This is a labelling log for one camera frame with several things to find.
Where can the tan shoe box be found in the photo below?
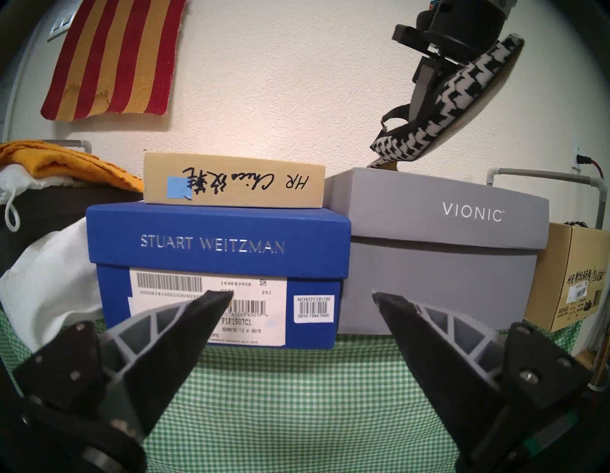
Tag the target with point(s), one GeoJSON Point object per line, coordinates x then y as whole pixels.
{"type": "Point", "coordinates": [567, 267]}

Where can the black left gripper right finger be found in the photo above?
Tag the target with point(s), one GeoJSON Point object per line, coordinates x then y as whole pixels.
{"type": "Point", "coordinates": [452, 362]}

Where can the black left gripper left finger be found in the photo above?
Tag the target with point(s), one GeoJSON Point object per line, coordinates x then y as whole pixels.
{"type": "Point", "coordinates": [157, 353]}

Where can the black flat box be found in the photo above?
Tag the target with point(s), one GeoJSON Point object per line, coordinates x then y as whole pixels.
{"type": "Point", "coordinates": [62, 205]}

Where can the blue Stuart Weitzman shoe box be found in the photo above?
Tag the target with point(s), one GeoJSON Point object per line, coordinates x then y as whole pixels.
{"type": "Point", "coordinates": [214, 238]}

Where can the white wall outlet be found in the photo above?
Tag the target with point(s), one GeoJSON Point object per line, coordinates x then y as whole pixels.
{"type": "Point", "coordinates": [578, 151]}

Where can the houndstooth slingback heel shoe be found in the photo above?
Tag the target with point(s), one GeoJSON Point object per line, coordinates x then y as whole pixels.
{"type": "Point", "coordinates": [576, 223]}
{"type": "Point", "coordinates": [457, 95]}

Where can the small tan open box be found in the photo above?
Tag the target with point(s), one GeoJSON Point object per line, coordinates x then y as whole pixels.
{"type": "Point", "coordinates": [228, 181]}

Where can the orange folded cloth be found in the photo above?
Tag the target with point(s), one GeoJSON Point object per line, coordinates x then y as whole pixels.
{"type": "Point", "coordinates": [57, 164]}

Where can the red yellow striped wall hanging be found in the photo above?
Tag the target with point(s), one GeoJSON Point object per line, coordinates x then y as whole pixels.
{"type": "Point", "coordinates": [114, 57]}

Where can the green checked tablecloth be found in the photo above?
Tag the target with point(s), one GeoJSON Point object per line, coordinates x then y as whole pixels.
{"type": "Point", "coordinates": [295, 410]}

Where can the grey Vionic shoe box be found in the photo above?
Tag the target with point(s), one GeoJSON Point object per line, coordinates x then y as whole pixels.
{"type": "Point", "coordinates": [429, 267]}

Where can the white cloth dust bag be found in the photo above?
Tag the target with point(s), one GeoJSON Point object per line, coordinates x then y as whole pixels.
{"type": "Point", "coordinates": [47, 286]}

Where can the white light switch plate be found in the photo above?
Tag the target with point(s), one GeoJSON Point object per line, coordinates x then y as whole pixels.
{"type": "Point", "coordinates": [61, 26]}

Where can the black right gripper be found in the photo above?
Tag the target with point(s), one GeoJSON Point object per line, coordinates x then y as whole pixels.
{"type": "Point", "coordinates": [457, 28]}

